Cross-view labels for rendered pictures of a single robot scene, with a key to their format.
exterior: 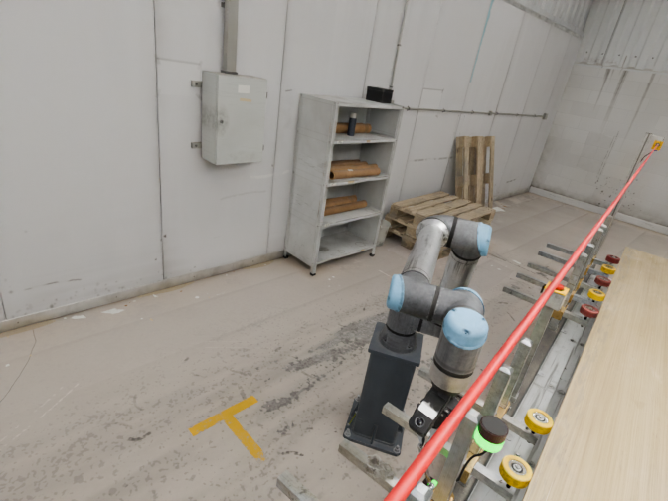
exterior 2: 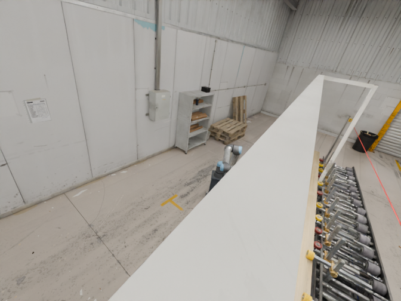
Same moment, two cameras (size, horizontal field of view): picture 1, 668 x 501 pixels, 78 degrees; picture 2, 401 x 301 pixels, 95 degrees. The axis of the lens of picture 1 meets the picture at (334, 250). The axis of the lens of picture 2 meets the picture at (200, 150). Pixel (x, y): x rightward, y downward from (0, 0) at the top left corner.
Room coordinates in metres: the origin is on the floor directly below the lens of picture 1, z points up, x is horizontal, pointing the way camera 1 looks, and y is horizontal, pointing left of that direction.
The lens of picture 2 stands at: (-0.92, 0.38, 2.56)
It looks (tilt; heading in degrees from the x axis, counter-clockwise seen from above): 29 degrees down; 352
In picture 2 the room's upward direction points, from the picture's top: 9 degrees clockwise
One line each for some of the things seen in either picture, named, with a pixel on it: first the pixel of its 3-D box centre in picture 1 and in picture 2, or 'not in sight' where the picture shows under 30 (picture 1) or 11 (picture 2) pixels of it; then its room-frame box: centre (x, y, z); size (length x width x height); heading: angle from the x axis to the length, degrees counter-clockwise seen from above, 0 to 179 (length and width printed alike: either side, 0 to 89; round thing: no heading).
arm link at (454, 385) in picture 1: (448, 372); not in sight; (0.75, -0.30, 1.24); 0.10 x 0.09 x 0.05; 55
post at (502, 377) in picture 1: (481, 429); not in sight; (0.91, -0.51, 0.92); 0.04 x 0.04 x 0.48; 55
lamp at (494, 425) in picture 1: (479, 458); not in sight; (0.68, -0.41, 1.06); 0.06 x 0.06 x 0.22; 55
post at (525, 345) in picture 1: (504, 396); not in sight; (1.11, -0.66, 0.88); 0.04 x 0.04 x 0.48; 55
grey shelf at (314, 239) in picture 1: (341, 185); (194, 121); (3.84, 0.03, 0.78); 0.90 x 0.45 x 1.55; 138
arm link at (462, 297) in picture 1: (459, 312); not in sight; (0.86, -0.32, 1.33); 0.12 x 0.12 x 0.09; 75
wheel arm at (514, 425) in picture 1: (473, 403); not in sight; (1.13, -0.57, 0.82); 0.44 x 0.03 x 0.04; 55
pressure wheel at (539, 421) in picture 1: (534, 428); not in sight; (1.01, -0.73, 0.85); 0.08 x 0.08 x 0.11
